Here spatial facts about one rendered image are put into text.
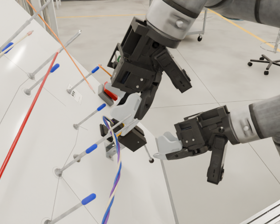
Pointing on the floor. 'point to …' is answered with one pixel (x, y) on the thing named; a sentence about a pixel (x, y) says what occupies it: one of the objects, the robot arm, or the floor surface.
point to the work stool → (273, 53)
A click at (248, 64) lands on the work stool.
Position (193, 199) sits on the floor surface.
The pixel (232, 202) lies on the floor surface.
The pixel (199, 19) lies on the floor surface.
